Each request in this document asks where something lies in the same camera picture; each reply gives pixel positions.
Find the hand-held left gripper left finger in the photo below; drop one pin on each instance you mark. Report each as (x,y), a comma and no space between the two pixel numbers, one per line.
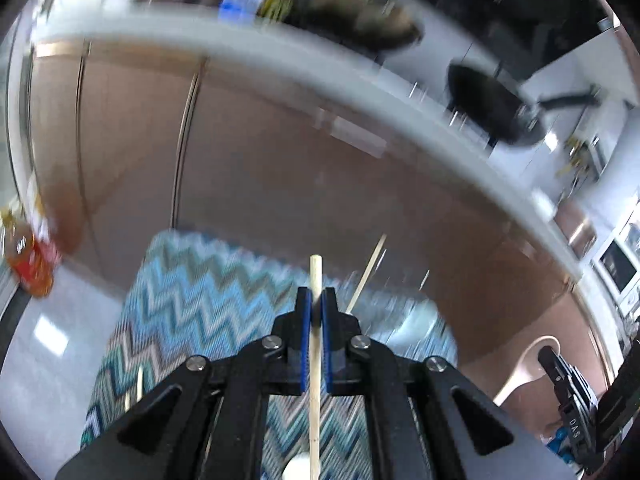
(305,350)

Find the white ceramic spoon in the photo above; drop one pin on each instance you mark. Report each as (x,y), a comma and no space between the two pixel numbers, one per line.
(296,467)
(520,375)

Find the black range hood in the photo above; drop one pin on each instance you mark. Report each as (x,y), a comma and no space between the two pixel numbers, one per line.
(525,10)

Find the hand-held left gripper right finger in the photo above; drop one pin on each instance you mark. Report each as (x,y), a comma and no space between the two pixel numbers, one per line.
(327,350)

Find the black frying pan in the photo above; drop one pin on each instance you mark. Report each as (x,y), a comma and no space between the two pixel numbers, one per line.
(490,105)

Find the brown kitchen cabinet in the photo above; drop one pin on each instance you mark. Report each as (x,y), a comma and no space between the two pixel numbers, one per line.
(250,160)

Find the brass pipe valves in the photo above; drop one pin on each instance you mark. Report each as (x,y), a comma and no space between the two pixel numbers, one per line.
(580,157)

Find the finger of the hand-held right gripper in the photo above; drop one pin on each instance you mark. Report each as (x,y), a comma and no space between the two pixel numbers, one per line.
(570,395)

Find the brown metal wok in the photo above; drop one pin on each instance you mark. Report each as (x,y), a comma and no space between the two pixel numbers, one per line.
(350,5)

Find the wooden chopstick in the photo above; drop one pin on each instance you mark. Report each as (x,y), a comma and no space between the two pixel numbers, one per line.
(141,382)
(367,272)
(315,270)

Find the zigzag patterned mat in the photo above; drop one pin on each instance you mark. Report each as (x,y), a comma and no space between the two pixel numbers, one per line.
(200,285)

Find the white microwave oven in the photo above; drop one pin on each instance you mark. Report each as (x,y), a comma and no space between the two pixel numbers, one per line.
(617,265)

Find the orange snack bag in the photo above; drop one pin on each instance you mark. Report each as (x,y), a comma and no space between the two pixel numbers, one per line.
(30,255)

